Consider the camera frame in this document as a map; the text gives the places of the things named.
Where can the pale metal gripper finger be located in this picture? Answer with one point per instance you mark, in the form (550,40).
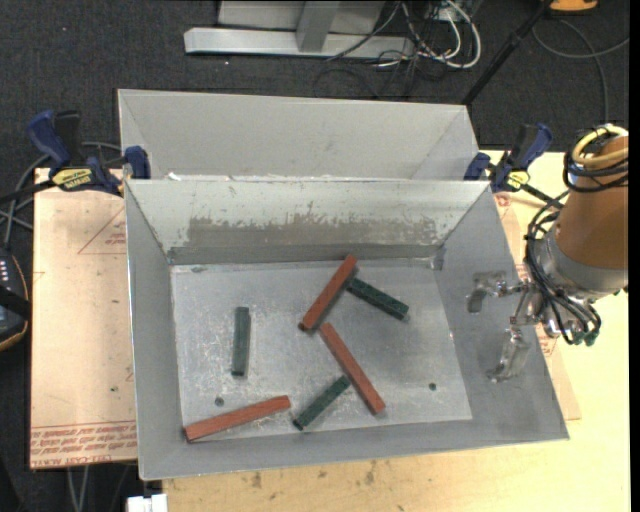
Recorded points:
(492,286)
(515,350)

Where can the red-brown flat block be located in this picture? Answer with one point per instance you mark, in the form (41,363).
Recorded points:
(330,292)
(352,367)
(237,417)

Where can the dark green flat block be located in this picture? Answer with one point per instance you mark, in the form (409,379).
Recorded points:
(322,401)
(379,299)
(241,342)

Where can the grey metal bin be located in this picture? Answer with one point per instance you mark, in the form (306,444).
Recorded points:
(300,225)

